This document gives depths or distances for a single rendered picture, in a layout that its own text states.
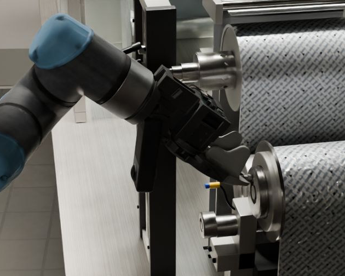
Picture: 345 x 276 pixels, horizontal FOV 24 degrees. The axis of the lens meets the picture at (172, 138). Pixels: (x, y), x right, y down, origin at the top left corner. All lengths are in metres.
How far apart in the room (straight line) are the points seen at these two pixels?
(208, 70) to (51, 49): 0.38
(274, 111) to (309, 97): 0.06
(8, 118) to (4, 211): 2.50
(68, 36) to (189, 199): 0.87
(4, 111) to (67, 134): 1.10
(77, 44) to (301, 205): 0.38
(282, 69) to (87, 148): 0.84
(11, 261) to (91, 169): 1.30
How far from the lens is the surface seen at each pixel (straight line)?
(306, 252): 1.16
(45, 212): 3.42
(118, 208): 1.76
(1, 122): 0.96
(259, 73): 1.27
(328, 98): 1.33
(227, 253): 1.22
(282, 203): 1.10
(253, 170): 1.15
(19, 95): 1.03
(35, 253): 3.19
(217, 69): 1.30
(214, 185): 1.20
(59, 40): 0.98
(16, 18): 4.42
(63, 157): 1.97
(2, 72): 4.55
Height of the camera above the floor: 1.86
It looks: 28 degrees down
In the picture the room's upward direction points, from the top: straight up
